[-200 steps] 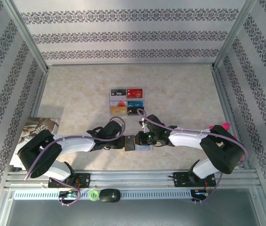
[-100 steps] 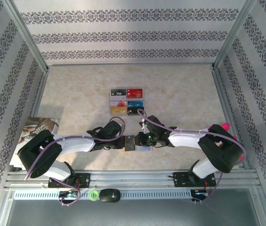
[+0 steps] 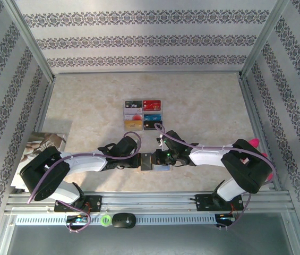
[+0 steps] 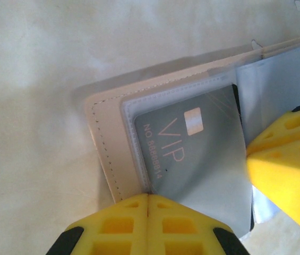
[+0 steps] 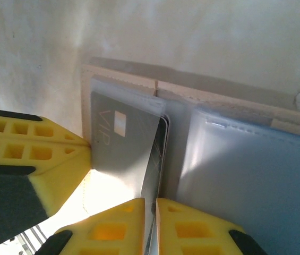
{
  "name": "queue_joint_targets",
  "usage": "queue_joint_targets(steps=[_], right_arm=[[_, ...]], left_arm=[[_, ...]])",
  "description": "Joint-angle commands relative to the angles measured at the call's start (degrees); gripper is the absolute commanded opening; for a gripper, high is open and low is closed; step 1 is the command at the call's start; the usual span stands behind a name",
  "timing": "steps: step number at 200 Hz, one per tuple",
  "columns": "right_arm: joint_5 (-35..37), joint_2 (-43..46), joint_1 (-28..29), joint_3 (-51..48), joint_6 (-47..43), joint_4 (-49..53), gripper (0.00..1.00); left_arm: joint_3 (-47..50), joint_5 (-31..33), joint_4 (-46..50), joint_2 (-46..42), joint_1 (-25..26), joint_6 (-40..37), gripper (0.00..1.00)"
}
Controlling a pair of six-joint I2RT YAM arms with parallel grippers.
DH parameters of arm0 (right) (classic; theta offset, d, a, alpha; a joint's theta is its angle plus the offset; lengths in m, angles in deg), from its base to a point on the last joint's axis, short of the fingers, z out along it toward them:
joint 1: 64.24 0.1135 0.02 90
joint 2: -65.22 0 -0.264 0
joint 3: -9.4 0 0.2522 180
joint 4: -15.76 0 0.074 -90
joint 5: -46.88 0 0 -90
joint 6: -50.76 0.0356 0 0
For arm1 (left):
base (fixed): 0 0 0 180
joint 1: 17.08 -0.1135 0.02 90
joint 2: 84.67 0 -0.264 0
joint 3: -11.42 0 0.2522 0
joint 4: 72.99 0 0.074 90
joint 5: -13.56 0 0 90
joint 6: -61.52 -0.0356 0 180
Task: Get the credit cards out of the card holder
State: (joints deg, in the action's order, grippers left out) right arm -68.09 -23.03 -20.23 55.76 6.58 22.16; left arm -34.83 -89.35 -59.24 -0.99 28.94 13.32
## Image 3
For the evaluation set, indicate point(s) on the aluminium frame back rail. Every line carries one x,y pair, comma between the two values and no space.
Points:
149,72

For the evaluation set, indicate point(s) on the small circuit board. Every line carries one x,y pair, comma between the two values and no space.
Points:
78,219
225,217

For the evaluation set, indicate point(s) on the clear acrylic card stand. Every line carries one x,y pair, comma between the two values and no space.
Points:
152,112

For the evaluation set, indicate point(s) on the black computer mouse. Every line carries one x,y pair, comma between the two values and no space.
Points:
123,220

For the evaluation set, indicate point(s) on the plush toy with pink feet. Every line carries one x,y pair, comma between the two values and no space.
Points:
254,143

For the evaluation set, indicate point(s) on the white card with orange circle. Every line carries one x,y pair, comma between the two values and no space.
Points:
133,117

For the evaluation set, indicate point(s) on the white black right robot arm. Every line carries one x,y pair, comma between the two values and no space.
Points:
210,156

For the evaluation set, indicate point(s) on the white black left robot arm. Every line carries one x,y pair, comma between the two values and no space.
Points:
86,162

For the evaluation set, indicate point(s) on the yellow card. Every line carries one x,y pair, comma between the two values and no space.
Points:
133,125

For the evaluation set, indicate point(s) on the red VIP card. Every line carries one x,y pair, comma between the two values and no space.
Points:
152,105

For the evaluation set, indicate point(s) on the white card with pink logo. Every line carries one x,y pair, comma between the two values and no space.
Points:
132,110

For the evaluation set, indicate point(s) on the plain black card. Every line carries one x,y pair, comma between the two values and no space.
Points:
149,125

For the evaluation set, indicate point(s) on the blue card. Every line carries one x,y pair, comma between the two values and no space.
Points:
152,117

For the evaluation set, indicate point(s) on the book with photo cover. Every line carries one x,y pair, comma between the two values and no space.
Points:
35,140

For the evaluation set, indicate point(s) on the aluminium frame side rail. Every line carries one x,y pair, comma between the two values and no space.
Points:
260,119
43,106

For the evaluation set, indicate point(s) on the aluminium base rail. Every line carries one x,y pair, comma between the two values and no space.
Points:
149,202

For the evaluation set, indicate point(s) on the black VIP card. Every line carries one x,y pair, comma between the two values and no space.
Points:
133,104

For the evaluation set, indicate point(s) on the aluminium frame post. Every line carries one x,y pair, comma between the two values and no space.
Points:
35,47
264,40

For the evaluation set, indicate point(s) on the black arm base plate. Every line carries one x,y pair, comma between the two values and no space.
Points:
204,203
94,203

